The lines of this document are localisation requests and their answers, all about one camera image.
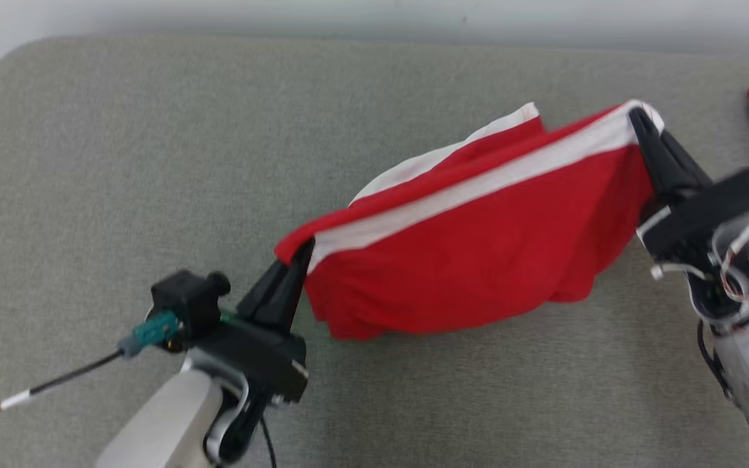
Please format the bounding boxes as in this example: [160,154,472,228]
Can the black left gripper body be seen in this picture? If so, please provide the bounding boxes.
[187,313,310,405]

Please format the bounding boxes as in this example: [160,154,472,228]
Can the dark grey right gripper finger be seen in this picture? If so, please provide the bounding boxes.
[657,129,715,199]
[628,107,677,202]

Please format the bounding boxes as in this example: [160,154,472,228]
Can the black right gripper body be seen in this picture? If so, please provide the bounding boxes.
[638,168,749,262]

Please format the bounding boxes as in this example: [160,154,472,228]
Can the grey fabric sofa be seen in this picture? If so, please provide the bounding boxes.
[0,36,749,468]

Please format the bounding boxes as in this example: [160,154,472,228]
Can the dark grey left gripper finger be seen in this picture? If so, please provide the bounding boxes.
[280,237,316,333]
[237,259,297,326]

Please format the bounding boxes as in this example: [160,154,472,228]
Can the red shorts with white stripes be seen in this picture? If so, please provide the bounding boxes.
[274,99,664,342]

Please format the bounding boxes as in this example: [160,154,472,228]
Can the black cable with teal connector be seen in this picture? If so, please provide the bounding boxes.
[0,311,180,449]

